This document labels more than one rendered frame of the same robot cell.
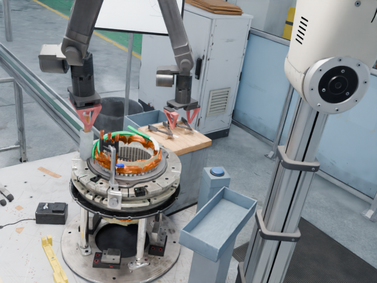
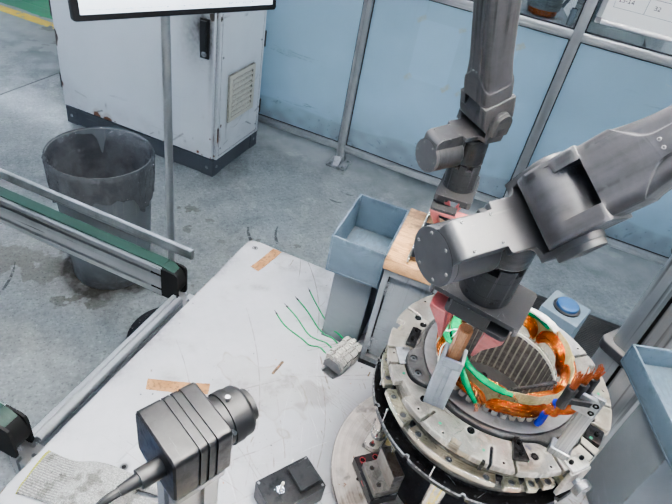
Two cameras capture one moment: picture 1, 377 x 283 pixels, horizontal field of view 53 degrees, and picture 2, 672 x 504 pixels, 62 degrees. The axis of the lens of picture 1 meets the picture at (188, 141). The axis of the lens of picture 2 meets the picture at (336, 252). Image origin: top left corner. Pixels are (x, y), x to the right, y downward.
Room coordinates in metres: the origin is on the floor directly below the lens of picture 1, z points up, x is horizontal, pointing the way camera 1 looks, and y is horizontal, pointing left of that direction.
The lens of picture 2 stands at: (0.63, 0.68, 1.67)
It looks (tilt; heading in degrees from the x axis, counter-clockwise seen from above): 38 degrees down; 328
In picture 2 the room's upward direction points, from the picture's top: 12 degrees clockwise
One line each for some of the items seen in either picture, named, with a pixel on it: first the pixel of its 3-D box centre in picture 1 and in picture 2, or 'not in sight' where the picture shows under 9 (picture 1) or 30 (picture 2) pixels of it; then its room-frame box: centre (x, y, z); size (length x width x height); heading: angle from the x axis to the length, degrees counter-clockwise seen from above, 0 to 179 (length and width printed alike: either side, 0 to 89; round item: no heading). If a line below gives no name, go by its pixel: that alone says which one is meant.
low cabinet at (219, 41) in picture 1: (188, 67); (162, 31); (3.71, 0.11, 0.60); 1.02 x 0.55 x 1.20; 42
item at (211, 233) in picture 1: (213, 254); (649, 462); (0.82, -0.12, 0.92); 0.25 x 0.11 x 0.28; 153
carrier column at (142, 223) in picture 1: (141, 237); not in sight; (0.86, 0.10, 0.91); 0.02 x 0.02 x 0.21
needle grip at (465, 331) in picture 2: (86, 125); (459, 343); (0.95, 0.29, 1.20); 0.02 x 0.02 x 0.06
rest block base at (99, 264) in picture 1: (107, 260); not in sight; (0.85, 0.19, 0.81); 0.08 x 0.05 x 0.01; 97
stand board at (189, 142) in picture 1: (174, 136); (447, 253); (1.25, 0.05, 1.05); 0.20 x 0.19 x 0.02; 45
